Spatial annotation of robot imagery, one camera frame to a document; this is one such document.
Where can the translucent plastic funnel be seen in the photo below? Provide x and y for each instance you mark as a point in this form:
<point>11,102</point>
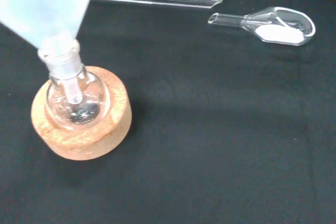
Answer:
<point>39,11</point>

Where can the clear round-bottom flask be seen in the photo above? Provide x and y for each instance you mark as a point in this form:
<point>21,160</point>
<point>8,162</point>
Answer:
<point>78,119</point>

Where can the black bench cloth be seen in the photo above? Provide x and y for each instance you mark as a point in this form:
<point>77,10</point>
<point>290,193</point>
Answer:
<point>210,129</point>

